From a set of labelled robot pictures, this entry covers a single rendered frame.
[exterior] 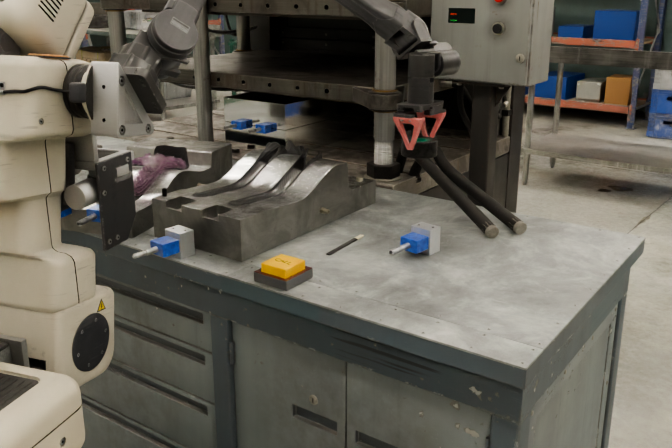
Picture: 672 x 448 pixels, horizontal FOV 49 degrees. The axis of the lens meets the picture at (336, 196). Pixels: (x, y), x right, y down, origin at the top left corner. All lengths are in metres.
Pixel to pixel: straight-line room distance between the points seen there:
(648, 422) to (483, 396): 1.42
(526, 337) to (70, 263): 0.76
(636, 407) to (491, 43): 1.31
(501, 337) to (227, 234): 0.59
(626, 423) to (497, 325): 1.39
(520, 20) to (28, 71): 1.29
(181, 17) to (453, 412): 0.80
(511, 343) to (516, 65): 1.01
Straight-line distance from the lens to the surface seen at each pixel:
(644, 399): 2.74
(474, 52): 2.08
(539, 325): 1.27
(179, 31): 1.25
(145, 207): 1.70
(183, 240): 1.52
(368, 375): 1.38
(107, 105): 1.17
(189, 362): 1.71
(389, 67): 2.08
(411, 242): 1.49
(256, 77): 2.46
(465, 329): 1.23
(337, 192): 1.72
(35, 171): 1.28
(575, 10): 8.25
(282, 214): 1.56
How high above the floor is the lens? 1.35
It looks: 17 degrees down
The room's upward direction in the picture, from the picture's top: straight up
